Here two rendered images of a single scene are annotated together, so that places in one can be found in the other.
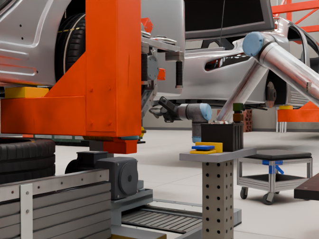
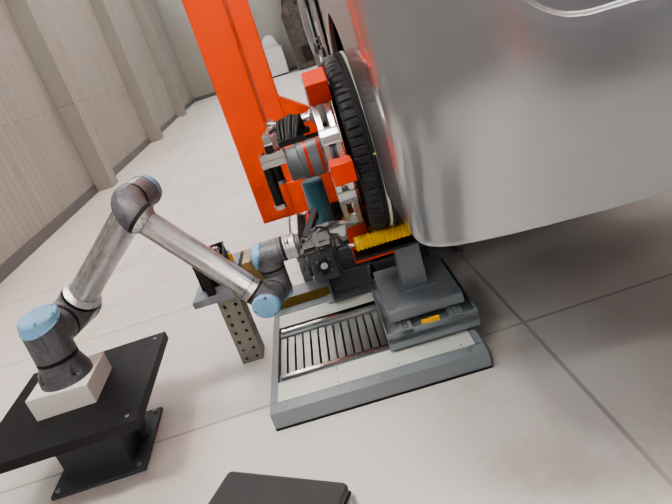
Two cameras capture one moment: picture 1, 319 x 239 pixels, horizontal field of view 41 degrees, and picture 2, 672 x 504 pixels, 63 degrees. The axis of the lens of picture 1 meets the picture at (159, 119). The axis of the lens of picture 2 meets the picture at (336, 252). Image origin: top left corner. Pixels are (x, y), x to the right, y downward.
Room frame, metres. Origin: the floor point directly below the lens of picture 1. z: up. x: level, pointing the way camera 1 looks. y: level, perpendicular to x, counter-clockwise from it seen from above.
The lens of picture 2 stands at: (4.01, -0.94, 1.30)
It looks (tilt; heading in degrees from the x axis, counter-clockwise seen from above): 22 degrees down; 150
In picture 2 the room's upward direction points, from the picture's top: 18 degrees counter-clockwise
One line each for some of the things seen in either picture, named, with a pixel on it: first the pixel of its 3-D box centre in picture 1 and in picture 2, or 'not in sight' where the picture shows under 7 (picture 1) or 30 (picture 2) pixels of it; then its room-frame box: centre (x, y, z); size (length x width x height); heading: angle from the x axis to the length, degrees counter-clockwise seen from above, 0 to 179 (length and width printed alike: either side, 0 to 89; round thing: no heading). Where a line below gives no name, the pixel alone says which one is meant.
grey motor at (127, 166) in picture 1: (94, 188); (354, 261); (2.02, 0.31, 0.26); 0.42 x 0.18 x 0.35; 58
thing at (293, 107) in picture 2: not in sight; (316, 107); (0.25, 1.50, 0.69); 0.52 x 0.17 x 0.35; 58
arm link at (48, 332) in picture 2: not in sight; (47, 332); (1.85, -0.94, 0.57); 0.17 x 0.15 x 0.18; 136
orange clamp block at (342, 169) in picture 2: (156, 74); (342, 170); (2.57, 0.02, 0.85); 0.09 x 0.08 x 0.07; 148
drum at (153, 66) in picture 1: (136, 68); (314, 157); (2.27, 0.12, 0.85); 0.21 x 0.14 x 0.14; 58
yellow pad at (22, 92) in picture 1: (26, 93); not in sight; (1.97, 0.61, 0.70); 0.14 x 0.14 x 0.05; 58
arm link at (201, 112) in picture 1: (199, 112); (268, 253); (2.32, -0.22, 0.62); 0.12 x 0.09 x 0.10; 58
